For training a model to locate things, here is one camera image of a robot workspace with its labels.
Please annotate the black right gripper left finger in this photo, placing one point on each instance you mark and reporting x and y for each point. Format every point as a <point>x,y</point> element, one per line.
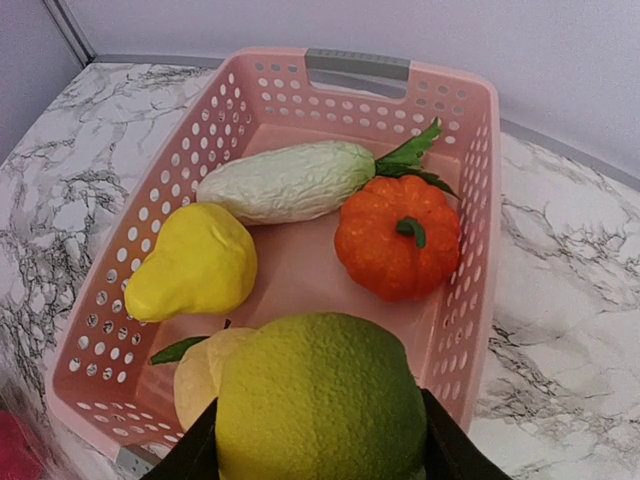
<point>195,456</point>

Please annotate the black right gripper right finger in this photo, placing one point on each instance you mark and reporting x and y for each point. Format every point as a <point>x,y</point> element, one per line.
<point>449,454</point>

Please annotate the peach fake fruit with leaf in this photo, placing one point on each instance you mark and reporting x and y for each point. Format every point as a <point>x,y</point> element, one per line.
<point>200,364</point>

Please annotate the yellow fake lemon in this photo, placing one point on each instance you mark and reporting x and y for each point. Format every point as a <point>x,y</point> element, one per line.
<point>204,262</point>

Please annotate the orange fake pumpkin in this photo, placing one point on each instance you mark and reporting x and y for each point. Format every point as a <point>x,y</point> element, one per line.
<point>398,238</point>

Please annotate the red fake pepper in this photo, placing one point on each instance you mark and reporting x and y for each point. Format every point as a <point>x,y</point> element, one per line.
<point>18,461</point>

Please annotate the left aluminium frame post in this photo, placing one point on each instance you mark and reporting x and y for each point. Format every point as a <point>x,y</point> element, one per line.
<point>71,31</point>

